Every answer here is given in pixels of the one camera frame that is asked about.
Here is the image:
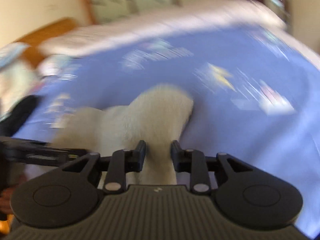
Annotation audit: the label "wooden headboard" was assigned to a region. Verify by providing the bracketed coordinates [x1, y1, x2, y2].
[16, 17, 79, 69]

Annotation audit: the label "light grey sweatpants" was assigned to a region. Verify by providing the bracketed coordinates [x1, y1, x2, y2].
[50, 85, 194, 185]

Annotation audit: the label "pastel patterned folded blanket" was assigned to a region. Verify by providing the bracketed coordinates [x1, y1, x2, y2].
[0, 42, 40, 120]

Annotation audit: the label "blue patterned bed sheet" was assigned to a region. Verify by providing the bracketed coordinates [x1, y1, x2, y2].
[16, 25, 319, 238]

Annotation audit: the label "light floral pillow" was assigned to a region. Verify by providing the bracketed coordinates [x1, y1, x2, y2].
[37, 54, 73, 78]

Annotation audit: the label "black folded garment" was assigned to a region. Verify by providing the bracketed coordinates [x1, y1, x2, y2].
[1, 95, 42, 137]

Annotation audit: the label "pale pink quilted comforter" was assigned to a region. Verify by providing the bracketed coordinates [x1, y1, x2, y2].
[39, 0, 319, 67]

